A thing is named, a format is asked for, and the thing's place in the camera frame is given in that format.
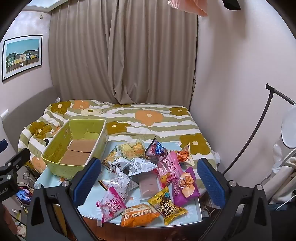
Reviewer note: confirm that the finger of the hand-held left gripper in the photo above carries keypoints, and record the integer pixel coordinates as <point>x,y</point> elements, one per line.
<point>2,145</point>
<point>18,158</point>

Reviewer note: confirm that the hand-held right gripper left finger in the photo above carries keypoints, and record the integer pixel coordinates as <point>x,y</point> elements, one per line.
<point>86,183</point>

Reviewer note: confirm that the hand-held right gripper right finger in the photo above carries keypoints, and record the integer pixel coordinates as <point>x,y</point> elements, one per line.
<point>211,183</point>

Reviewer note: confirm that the purple chips snack packet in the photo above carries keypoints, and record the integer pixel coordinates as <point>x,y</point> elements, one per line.
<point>185,187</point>

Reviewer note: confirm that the white black-print snack packet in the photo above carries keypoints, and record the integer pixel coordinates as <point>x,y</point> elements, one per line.
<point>118,182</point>

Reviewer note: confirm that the pink and white snack packet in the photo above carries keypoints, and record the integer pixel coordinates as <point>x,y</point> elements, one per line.
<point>111,204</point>

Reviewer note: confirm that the green cardboard box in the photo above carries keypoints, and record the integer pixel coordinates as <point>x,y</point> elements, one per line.
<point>76,148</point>

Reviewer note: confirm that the yellow brown snack packet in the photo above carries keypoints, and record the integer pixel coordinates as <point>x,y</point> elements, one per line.
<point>166,206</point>

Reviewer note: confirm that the orange bread packet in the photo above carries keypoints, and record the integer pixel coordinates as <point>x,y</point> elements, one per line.
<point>138,215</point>

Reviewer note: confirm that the clear brown cake packet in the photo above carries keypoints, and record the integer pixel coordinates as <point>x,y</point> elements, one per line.
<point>149,185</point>

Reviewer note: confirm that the lit phone screen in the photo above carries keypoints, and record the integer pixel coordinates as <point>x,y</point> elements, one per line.
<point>23,194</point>

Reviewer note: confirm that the light blue daisy tablecloth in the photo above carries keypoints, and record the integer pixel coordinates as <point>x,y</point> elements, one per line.
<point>92,208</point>

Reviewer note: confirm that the yellow chips snack packet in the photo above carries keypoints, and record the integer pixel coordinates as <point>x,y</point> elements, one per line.
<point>111,160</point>

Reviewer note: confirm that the orange sticks snack packet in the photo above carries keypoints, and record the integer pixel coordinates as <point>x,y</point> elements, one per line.
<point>185,155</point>

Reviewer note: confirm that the pink strawberry snack packet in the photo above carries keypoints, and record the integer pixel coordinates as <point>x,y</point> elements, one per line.
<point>171,165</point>

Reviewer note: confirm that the grey padded headboard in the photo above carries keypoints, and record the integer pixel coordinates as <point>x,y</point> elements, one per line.
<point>27,104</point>

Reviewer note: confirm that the yellow cartoon snack packet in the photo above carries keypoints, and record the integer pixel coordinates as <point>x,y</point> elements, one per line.
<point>131,149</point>

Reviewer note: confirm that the silver snack packet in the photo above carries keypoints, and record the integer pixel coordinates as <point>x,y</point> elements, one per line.
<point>141,165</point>

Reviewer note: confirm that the dark purple snack packet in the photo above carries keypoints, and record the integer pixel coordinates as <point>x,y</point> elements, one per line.
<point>158,148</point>

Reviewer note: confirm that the white cloth bag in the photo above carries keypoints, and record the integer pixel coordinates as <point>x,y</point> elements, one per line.
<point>284,178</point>

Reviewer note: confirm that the black curved lamp stand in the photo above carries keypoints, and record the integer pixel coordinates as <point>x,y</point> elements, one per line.
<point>261,115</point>

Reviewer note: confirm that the green striped floral blanket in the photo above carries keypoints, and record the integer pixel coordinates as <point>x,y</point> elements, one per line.
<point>143,115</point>

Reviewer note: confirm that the white round lamp head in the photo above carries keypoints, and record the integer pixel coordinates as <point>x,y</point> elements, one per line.
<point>290,129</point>

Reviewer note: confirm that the beige curtain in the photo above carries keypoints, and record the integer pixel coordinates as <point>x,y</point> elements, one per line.
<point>127,51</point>

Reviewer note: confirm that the pink orange hanging cloth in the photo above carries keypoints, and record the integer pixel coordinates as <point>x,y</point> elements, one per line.
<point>189,5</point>

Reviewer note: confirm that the black object overhead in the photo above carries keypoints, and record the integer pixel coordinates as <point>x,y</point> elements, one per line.
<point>231,4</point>

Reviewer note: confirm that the white wall socket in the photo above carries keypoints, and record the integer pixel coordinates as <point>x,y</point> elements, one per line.
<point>4,114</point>

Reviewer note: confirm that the wall poster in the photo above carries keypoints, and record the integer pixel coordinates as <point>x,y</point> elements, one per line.
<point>22,58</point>

